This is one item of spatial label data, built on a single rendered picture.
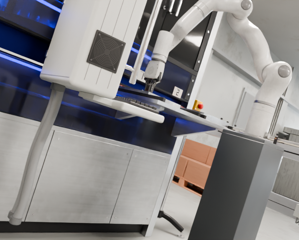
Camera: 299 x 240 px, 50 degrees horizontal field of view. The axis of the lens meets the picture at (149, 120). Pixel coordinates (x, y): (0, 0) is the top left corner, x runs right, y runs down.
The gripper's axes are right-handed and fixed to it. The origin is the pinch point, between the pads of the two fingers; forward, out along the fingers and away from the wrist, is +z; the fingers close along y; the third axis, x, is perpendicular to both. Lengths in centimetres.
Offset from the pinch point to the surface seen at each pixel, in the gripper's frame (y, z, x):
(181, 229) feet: -20, 88, 92
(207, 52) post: -20, -43, 59
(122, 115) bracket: -14.2, 18.3, -0.8
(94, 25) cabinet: 33, -7, -60
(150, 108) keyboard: 35.4, 12.3, -27.0
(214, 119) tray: 17.1, 4.2, 40.1
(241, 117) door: -259, -61, 507
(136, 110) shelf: 37, 15, -35
